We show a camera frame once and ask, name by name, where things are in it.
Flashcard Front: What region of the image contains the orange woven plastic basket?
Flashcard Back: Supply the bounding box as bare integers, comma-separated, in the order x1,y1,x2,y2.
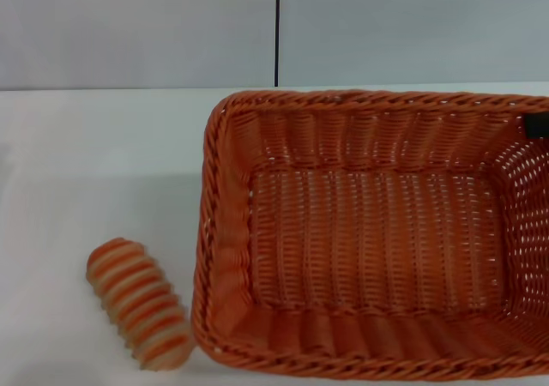
190,89,549,386

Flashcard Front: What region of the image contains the orange white striped bread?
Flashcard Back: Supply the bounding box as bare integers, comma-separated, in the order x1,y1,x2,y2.
87,237,192,370

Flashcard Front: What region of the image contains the black vertical wall strip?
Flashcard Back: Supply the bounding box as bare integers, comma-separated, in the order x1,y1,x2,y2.
273,0,282,90

